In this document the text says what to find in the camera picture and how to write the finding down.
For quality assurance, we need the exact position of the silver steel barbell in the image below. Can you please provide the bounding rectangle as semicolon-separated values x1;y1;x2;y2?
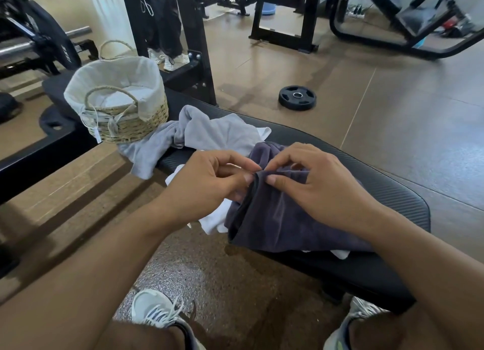
0;25;93;59

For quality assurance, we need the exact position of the person's right forearm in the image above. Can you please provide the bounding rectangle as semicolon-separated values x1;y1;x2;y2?
361;209;484;350

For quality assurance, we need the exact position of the light grey towel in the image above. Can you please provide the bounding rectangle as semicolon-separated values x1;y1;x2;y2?
117;105;272;180

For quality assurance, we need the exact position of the black rubber weight plate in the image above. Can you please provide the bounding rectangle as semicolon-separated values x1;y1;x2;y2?
0;92;22;124
278;85;318;112

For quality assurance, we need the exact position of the person's right hand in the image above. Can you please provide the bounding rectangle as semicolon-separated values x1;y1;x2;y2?
264;141;383;243

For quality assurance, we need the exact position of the person's left white shoe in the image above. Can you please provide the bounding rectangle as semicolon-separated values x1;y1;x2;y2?
130;288;207;350

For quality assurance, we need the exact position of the person's right leg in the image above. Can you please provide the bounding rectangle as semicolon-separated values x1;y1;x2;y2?
347;304;451;350

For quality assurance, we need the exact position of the person's right white shoe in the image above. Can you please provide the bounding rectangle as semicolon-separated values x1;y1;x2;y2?
323;296;390;350

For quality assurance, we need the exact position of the person's leg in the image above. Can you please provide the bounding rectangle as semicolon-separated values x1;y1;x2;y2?
94;319;186;350
347;304;451;350

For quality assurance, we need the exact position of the person's white shoe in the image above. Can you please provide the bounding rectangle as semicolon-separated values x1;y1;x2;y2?
130;288;207;350
323;296;390;350

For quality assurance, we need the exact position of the person's left hand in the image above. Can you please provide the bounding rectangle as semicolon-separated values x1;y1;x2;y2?
160;149;262;230

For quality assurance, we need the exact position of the black bumper plate white print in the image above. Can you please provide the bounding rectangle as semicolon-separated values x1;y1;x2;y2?
22;0;82;71

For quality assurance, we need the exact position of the person's left leg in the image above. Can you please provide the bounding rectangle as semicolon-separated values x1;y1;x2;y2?
94;319;186;350

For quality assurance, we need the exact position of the black padded weight bench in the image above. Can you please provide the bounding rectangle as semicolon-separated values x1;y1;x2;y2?
41;70;432;315

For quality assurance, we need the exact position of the person's left forearm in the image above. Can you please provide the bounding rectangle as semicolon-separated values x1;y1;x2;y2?
0;206;190;350

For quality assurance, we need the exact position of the black steel squat rack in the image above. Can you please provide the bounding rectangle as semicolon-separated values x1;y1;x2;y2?
75;0;218;107

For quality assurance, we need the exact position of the white towel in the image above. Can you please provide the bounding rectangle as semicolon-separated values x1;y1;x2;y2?
90;85;156;109
165;126;352;260

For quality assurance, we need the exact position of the woven basket with white liner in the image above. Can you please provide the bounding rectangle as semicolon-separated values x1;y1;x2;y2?
63;40;170;144

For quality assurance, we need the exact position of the large black weight plate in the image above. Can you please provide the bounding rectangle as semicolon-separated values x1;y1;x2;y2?
39;106;82;137

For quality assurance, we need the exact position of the black steel base beam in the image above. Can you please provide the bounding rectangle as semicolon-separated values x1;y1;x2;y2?
0;128;97;205

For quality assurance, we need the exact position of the black bench press frame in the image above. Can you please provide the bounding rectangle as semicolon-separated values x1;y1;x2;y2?
196;0;324;54

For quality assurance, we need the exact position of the black barbell stand frame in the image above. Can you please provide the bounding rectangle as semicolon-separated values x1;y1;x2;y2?
0;0;100;80

